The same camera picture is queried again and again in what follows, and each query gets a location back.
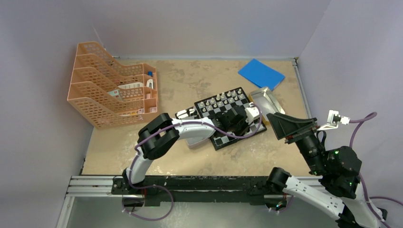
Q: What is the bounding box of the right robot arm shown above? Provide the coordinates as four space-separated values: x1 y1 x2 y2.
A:
267 110 387 228

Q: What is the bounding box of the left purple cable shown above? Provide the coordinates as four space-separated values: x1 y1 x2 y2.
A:
127 105 263 190

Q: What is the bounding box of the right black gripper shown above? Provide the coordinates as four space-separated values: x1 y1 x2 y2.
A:
265 112 326 174

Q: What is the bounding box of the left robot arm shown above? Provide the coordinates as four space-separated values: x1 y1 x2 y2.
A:
122 103 262 194

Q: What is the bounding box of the silver metal tin tray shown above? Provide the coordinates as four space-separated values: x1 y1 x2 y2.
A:
175 106 209 149

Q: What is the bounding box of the white stapler in rack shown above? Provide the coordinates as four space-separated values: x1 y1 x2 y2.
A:
146 79 154 89

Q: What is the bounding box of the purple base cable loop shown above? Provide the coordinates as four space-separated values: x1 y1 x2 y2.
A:
122 184 175 221

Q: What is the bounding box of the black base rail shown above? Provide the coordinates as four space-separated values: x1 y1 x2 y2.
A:
111 175 293 210

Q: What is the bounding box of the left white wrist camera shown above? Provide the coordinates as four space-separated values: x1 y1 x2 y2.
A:
245 106 263 124

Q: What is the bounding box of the white label box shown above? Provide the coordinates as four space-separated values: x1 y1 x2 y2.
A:
118 82 144 89

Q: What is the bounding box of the black white chess board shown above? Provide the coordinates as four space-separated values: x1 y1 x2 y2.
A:
194 87 267 150

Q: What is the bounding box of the blue notebook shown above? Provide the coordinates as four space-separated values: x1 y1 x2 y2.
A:
238 59 285 91

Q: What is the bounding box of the orange plastic file rack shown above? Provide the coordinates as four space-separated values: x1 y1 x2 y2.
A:
67 41 159 129

